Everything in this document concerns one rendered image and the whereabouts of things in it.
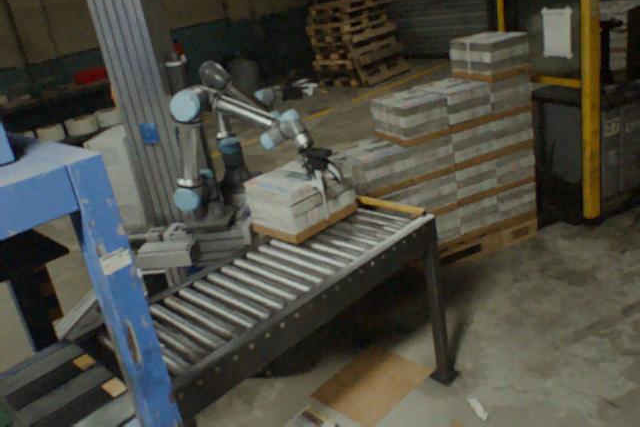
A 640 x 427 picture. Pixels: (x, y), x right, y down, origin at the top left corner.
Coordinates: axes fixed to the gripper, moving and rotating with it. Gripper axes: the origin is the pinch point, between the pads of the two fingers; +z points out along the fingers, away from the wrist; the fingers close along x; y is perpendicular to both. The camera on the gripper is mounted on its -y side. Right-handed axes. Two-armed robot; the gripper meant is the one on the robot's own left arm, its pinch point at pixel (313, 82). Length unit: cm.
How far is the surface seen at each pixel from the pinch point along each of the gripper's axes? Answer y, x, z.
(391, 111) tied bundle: 17.7, 27.4, 35.3
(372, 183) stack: 48, 47, 12
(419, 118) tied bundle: 21, 40, 46
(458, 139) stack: 39, 39, 71
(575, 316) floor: 107, 128, 83
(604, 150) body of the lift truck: 68, 48, 167
